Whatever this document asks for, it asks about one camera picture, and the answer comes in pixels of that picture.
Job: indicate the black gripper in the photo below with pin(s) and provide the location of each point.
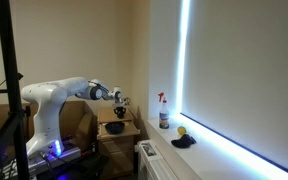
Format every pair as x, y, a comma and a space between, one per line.
119, 105

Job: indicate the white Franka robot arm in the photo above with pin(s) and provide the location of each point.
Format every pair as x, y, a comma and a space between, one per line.
47, 100

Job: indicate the black bowl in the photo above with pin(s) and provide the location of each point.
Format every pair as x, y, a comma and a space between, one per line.
114, 127

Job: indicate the light wooden nightstand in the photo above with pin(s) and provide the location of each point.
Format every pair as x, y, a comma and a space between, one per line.
110, 133

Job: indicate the spray bottle with red trigger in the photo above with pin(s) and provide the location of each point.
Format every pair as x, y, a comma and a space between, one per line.
164, 116

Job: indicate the brown leather sofa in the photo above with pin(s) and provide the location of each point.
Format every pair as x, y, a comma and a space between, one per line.
74, 116

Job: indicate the printed leaflet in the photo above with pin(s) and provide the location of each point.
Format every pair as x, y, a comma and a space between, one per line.
149, 150

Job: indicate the white radiator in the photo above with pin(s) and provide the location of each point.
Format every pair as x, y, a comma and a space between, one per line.
154, 165

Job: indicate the yellow ball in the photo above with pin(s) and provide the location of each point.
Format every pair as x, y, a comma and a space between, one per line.
181, 130

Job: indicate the dark blue cloth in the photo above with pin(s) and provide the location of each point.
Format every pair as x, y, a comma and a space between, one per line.
183, 141

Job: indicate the grey window roller blind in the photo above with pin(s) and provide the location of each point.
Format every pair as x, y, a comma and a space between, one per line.
247, 73

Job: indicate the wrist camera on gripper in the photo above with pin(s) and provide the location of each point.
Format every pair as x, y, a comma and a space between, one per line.
126, 101

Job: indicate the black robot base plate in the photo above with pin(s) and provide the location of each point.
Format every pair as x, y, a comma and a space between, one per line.
67, 155

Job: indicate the black camera stand pole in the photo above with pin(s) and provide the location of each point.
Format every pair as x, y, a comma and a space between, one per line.
12, 66

